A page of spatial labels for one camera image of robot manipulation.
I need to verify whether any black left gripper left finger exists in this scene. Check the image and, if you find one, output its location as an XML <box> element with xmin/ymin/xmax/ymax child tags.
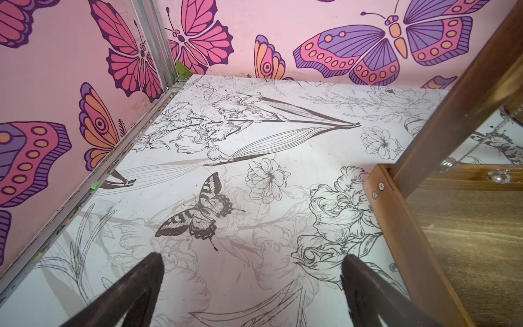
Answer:
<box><xmin>63</xmin><ymin>252</ymin><xmax>164</xmax><ymax>326</ymax></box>

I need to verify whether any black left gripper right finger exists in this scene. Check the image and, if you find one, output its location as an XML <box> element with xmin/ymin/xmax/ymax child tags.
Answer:
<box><xmin>340</xmin><ymin>255</ymin><xmax>440</xmax><ymax>326</ymax></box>

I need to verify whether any wooden jewelry display stand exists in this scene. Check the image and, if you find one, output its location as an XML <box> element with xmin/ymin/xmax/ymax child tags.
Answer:
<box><xmin>364</xmin><ymin>1</ymin><xmax>522</xmax><ymax>326</ymax></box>

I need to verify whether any silver crystal bead necklace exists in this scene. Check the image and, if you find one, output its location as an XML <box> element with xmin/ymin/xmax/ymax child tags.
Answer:
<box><xmin>439</xmin><ymin>107</ymin><xmax>523</xmax><ymax>185</ymax></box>

